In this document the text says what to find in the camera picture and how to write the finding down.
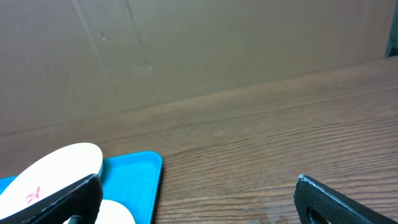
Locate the light blue plate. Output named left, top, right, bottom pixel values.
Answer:
left=63, top=199, right=137, bottom=224

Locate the teal plastic tray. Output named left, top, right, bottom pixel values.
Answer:
left=1, top=151, right=162, bottom=223

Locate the white plate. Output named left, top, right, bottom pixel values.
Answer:
left=1, top=142, right=103, bottom=219

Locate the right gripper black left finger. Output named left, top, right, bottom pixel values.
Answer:
left=1, top=174, right=103, bottom=224

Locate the cardboard backdrop panel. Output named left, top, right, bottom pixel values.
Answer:
left=1, top=0, right=397, bottom=134

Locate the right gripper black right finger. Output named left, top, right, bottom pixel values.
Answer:
left=294, top=174, right=397, bottom=224

